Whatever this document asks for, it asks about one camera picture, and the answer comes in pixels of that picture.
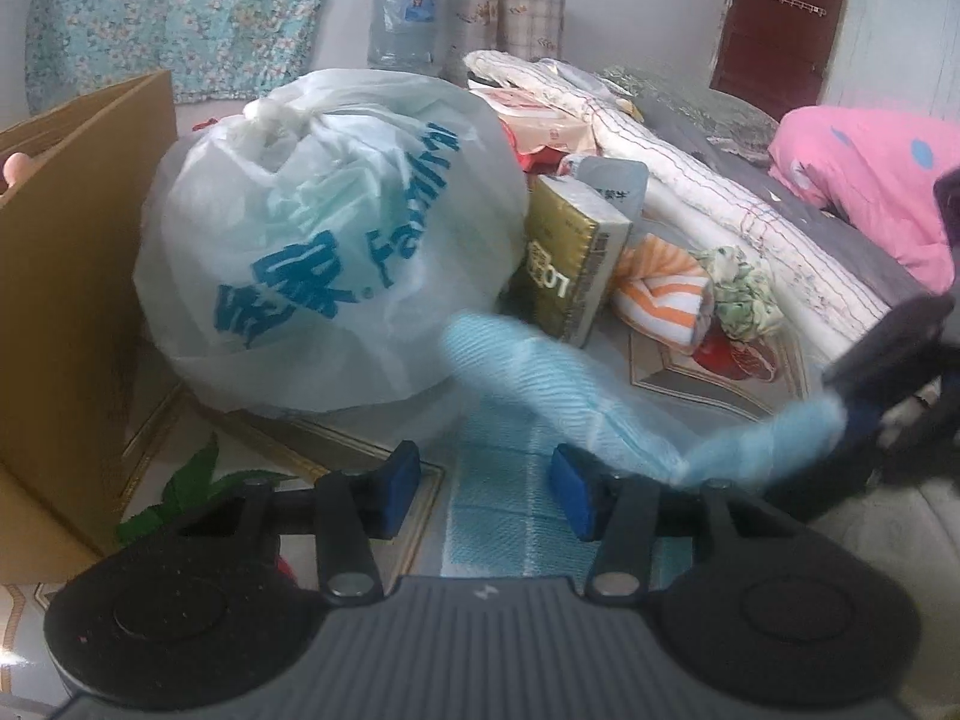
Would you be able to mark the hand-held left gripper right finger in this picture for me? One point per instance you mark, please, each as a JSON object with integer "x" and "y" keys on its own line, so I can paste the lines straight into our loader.
{"x": 574, "y": 491}

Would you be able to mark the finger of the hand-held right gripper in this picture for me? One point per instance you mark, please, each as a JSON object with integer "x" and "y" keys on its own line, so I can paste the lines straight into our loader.
{"x": 862, "y": 427}
{"x": 892, "y": 337}

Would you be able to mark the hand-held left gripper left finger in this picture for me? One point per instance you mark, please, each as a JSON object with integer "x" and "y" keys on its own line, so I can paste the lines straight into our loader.
{"x": 401, "y": 480}

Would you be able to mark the light blue towel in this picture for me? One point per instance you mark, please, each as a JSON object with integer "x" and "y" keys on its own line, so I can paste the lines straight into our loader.
{"x": 540, "y": 375}

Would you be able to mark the green white cloth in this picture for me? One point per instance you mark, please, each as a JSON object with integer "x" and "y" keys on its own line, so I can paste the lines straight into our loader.
{"x": 739, "y": 292}

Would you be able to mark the gold book box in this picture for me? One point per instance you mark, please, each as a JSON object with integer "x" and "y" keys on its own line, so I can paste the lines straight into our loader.
{"x": 562, "y": 255}

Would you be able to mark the brown cardboard box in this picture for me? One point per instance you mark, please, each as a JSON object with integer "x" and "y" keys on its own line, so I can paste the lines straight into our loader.
{"x": 67, "y": 315}

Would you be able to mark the patterned floor mat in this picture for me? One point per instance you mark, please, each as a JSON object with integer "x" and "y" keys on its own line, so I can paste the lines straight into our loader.
{"x": 345, "y": 442}

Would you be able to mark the pink dotted blanket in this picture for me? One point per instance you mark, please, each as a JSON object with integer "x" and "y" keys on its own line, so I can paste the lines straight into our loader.
{"x": 862, "y": 180}

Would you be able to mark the white stitched quilt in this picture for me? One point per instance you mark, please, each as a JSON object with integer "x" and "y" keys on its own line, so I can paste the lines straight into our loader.
{"x": 750, "y": 195}

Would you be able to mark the orange striped cloth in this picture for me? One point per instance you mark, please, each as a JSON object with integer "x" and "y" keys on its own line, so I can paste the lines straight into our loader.
{"x": 660, "y": 292}

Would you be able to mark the white plastic bag blue print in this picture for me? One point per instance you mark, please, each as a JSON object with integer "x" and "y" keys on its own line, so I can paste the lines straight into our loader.
{"x": 300, "y": 240}

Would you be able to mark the grey bedsheet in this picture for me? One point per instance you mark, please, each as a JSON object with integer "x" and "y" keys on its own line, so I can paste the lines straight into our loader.
{"x": 697, "y": 120}

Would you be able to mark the grey wet wipes pack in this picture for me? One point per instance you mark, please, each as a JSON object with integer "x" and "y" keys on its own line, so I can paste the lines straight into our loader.
{"x": 615, "y": 184}

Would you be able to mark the brown door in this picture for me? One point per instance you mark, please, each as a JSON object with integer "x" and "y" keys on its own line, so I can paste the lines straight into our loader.
{"x": 780, "y": 37}

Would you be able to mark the green floral pillow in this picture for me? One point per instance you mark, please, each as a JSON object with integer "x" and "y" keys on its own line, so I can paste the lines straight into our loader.
{"x": 660, "y": 79}

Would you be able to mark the pink wet wipes pack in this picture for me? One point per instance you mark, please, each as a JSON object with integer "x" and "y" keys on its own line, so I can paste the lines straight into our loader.
{"x": 540, "y": 124}

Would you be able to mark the clear water jug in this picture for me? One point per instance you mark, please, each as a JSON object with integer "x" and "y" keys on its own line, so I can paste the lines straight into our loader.
{"x": 401, "y": 30}

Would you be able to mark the beige floral fabric roll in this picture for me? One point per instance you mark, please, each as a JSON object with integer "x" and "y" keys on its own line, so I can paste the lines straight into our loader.
{"x": 472, "y": 30}

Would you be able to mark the plaid fabric roll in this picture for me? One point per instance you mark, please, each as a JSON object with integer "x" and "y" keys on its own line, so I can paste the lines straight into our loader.
{"x": 532, "y": 26}

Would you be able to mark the teal floral cloth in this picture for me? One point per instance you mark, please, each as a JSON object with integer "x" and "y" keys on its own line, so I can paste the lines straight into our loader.
{"x": 187, "y": 7}

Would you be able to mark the white hook rail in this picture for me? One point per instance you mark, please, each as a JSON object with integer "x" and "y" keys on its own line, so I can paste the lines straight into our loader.
{"x": 784, "y": 0}

